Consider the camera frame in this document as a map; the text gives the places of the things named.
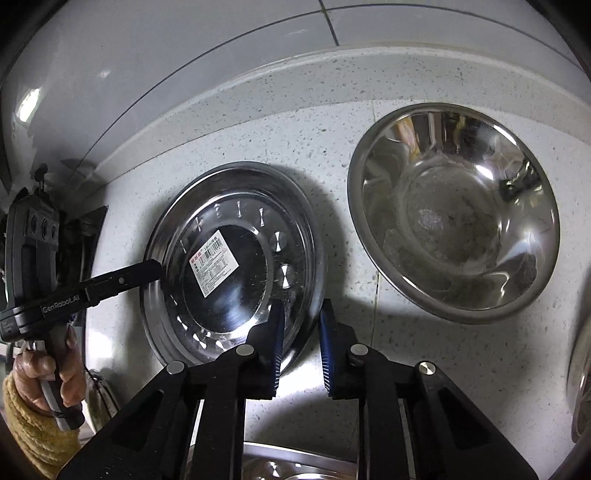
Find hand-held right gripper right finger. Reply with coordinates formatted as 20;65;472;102
318;299;540;480

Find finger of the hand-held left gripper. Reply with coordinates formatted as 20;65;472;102
76;259;163;304

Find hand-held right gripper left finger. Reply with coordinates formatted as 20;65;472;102
55;300;287;480

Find labelled steel plate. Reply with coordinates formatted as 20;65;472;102
140;162;326;372

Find large steel bowl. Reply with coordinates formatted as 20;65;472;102
347;102;561;320

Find person's left forearm yellow sleeve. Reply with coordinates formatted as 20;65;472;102
2;373;85;480

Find person's left hand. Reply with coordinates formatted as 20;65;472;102
13;325;88;414

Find embossed steel plate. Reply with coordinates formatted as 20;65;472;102
190;440;362;480

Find shiny steel vessel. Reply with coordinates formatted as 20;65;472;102
84;368;123;433

